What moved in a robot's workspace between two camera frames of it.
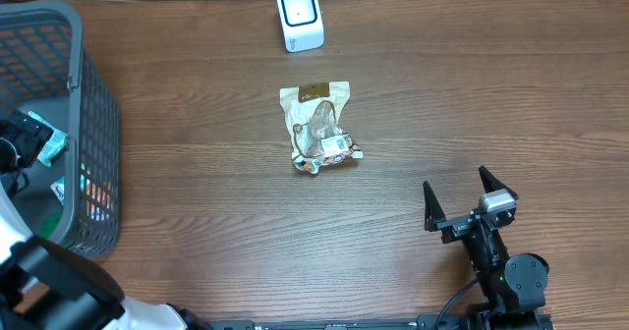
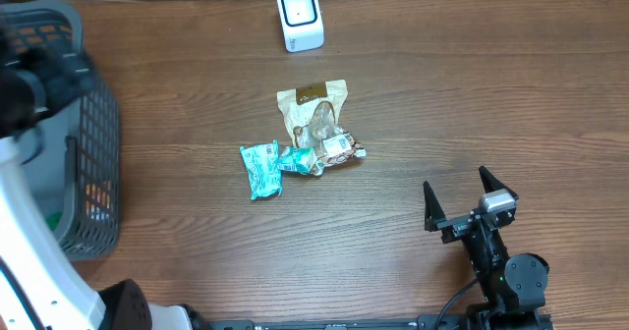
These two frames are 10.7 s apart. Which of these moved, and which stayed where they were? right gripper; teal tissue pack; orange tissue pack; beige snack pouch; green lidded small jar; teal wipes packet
Moved: teal wipes packet; teal tissue pack
Stayed: green lidded small jar; orange tissue pack; right gripper; beige snack pouch
